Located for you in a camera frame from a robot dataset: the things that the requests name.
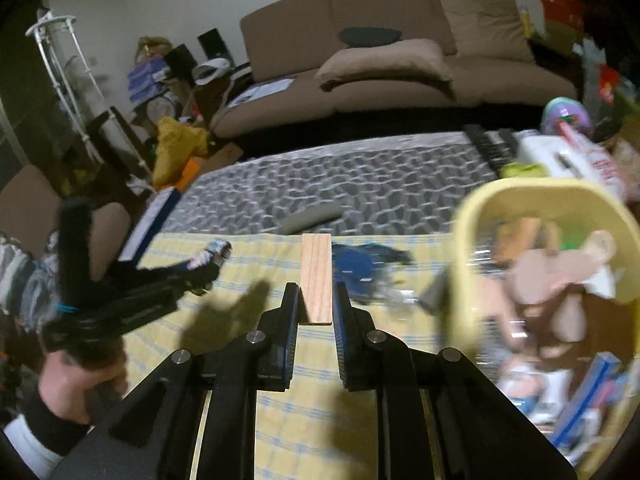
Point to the white cap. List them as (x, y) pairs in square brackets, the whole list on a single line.
[(210, 71)]

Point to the blue toy car in bag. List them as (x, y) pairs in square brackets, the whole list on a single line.
[(355, 265)]

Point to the tan back cushion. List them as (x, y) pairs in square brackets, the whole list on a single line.
[(485, 20)]

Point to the tan pillow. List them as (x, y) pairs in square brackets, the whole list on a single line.
[(385, 60)]

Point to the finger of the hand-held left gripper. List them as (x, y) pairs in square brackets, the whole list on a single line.
[(196, 288), (170, 274)]

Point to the black flat pad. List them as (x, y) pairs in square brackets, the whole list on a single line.
[(370, 36)]

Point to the brown chair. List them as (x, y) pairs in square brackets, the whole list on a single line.
[(25, 195)]

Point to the black remote control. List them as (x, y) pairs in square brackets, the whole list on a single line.
[(487, 145)]

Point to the red white snack bag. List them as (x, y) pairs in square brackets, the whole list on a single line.
[(605, 167)]

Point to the yellow plaid tablecloth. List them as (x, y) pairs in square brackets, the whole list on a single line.
[(270, 260)]

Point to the brown sofa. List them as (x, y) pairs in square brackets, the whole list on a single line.
[(380, 10)]

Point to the long wooden block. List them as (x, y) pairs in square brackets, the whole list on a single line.
[(317, 280)]

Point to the grey striped cloth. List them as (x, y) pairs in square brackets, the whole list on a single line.
[(25, 275)]

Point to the red cardboard box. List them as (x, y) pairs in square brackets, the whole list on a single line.
[(562, 20)]

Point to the white tissue box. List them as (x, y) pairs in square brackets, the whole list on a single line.
[(540, 152)]

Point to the yellow bag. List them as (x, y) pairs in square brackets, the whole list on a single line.
[(175, 145)]

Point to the white paper sheets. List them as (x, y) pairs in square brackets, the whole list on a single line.
[(265, 91)]

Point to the stacked purple green bowls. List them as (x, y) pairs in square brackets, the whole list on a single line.
[(565, 112)]

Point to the orange plastic item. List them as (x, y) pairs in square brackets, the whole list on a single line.
[(194, 174)]

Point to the brown toy cup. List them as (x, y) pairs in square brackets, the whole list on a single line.
[(575, 320)]

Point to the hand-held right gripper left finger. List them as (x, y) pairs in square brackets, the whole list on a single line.
[(290, 332)]

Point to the pink perforated plastic toy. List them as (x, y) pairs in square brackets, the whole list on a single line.
[(542, 275)]

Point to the stack of blue boxes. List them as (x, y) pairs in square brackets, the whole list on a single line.
[(147, 80)]

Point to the blue packaged item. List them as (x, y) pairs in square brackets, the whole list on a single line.
[(590, 400)]

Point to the yellow plastic basin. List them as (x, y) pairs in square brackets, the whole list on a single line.
[(462, 270)]

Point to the person's left hand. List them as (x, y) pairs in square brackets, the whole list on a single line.
[(65, 390)]

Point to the grey mosaic desktop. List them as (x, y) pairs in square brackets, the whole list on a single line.
[(350, 180)]

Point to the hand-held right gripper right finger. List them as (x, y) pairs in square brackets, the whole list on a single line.
[(342, 332)]

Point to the thin grey foam tube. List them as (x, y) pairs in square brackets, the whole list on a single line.
[(310, 217)]

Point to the black speaker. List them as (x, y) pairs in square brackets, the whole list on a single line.
[(214, 44)]

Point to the white metal rack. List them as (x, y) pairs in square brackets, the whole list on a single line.
[(50, 22)]

